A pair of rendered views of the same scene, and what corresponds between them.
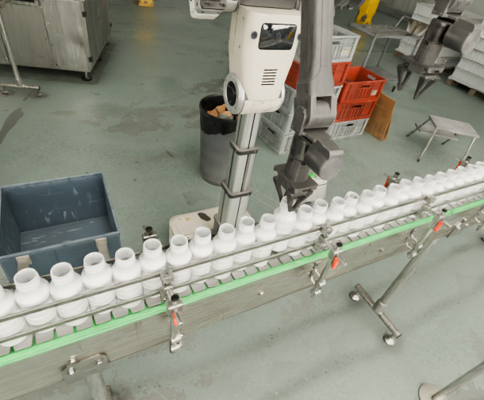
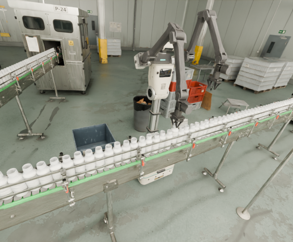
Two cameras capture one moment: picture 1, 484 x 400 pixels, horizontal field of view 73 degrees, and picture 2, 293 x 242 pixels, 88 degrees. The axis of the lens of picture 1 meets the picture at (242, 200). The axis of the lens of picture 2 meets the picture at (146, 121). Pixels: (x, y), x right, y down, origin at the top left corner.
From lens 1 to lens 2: 37 cm
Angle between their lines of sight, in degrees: 9
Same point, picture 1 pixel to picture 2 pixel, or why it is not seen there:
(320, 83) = (182, 85)
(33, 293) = (100, 153)
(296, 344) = (181, 193)
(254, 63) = (158, 81)
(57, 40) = (72, 79)
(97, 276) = (118, 149)
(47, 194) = (86, 132)
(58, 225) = (89, 144)
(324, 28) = (182, 70)
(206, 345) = (144, 195)
